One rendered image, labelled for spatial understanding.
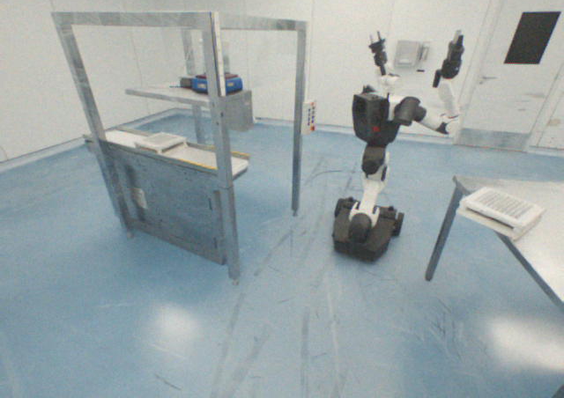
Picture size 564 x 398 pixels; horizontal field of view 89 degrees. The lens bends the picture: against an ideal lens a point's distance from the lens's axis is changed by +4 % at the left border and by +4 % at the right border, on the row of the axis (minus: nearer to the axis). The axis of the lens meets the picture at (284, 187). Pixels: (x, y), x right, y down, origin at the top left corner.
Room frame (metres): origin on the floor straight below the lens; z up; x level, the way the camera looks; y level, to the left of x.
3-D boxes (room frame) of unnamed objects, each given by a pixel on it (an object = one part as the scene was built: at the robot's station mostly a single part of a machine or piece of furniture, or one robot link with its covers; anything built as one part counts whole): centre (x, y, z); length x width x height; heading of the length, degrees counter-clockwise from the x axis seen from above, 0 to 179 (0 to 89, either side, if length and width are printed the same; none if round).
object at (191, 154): (1.90, 0.90, 0.79); 1.35 x 0.25 x 0.05; 63
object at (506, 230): (1.10, -0.98, 0.83); 0.24 x 0.24 x 0.02; 35
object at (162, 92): (1.72, 0.56, 1.24); 0.62 x 0.38 x 0.04; 63
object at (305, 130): (2.31, -0.19, 0.96); 0.17 x 0.06 x 0.26; 153
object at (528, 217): (1.10, -0.98, 0.88); 0.25 x 0.24 x 0.02; 125
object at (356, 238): (1.93, -0.67, 0.19); 0.64 x 0.52 x 0.33; 155
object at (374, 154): (1.84, -0.63, 0.81); 0.28 x 0.13 x 0.18; 155
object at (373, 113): (1.89, -0.62, 1.08); 0.34 x 0.30 x 0.36; 19
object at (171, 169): (1.90, 0.90, 0.76); 1.30 x 0.29 x 0.10; 63
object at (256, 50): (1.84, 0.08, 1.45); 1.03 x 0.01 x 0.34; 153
